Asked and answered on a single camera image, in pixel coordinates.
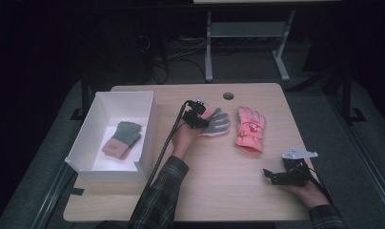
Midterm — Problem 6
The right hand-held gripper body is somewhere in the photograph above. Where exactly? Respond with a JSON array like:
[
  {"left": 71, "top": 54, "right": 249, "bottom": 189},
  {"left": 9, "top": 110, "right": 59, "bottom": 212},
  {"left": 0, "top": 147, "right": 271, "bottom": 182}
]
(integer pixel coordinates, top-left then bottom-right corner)
[{"left": 280, "top": 147, "right": 319, "bottom": 187}]

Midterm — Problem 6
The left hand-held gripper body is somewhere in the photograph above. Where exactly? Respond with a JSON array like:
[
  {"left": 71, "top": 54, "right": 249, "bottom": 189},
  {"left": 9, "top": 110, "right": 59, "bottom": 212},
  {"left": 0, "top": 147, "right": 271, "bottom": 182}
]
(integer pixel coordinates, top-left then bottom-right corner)
[{"left": 181, "top": 97, "right": 210, "bottom": 130}]

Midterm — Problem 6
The grey knit glove pink cuff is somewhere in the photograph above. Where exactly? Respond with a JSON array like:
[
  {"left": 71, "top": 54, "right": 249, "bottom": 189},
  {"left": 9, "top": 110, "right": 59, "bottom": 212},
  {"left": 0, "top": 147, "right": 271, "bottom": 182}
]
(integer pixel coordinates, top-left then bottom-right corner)
[
  {"left": 101, "top": 120, "right": 143, "bottom": 157},
  {"left": 105, "top": 132, "right": 142, "bottom": 161}
]

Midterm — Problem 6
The white box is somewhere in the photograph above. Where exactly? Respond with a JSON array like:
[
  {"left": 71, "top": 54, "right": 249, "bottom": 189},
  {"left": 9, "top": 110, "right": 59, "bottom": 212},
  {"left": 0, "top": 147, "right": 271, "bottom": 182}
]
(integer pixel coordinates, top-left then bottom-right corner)
[{"left": 64, "top": 91, "right": 159, "bottom": 184}]

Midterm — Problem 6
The person's left hand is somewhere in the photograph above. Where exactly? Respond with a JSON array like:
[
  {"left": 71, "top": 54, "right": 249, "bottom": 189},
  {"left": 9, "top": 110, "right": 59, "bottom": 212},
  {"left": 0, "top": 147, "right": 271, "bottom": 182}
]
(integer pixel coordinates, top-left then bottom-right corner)
[{"left": 171, "top": 121, "right": 204, "bottom": 160}]

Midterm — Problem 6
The person's right hand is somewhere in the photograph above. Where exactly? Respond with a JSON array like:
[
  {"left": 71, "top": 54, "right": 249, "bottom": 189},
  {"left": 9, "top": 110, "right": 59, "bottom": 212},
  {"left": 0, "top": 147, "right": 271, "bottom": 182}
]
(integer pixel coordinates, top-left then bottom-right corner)
[{"left": 279, "top": 181, "right": 331, "bottom": 209}]

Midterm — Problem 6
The grey metal stand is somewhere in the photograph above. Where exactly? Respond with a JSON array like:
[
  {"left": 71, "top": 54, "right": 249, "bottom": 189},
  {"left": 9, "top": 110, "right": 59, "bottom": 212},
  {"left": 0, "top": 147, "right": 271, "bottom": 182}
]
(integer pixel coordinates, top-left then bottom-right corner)
[{"left": 204, "top": 9, "right": 296, "bottom": 83}]

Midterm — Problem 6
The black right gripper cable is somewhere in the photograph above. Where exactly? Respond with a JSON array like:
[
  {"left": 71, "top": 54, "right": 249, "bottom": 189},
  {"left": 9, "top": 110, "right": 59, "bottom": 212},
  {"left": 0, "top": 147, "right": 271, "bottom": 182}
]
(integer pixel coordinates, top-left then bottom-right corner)
[{"left": 303, "top": 165, "right": 335, "bottom": 206}]

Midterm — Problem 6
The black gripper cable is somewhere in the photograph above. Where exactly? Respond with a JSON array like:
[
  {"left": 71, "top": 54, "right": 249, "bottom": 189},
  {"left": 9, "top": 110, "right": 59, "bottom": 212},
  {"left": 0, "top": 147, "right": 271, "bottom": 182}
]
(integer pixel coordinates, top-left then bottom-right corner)
[
  {"left": 303, "top": 165, "right": 335, "bottom": 206},
  {"left": 145, "top": 99, "right": 196, "bottom": 189}
]

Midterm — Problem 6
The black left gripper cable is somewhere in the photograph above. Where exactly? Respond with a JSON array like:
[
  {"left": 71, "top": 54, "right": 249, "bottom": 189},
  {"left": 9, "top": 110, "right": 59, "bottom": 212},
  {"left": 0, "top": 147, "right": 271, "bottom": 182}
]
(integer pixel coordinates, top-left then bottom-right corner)
[{"left": 145, "top": 99, "right": 196, "bottom": 189}]

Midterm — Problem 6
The bundle of floor cables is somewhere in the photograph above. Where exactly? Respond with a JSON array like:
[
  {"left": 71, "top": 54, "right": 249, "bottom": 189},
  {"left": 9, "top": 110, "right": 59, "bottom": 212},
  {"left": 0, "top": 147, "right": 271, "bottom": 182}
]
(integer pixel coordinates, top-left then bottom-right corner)
[{"left": 136, "top": 32, "right": 208, "bottom": 84}]

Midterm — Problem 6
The aluminium floor rail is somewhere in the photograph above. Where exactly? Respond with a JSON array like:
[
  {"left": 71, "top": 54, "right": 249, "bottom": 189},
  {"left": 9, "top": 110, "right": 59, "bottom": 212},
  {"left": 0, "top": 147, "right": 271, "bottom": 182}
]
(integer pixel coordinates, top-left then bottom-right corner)
[
  {"left": 327, "top": 94, "right": 385, "bottom": 220},
  {"left": 30, "top": 163, "right": 78, "bottom": 229}
]

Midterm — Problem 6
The black stand post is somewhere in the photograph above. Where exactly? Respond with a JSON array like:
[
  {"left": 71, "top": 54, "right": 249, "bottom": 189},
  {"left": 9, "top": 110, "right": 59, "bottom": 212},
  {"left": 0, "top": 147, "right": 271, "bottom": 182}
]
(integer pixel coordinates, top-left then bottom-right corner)
[
  {"left": 70, "top": 68, "right": 91, "bottom": 122},
  {"left": 339, "top": 63, "right": 368, "bottom": 126}
]

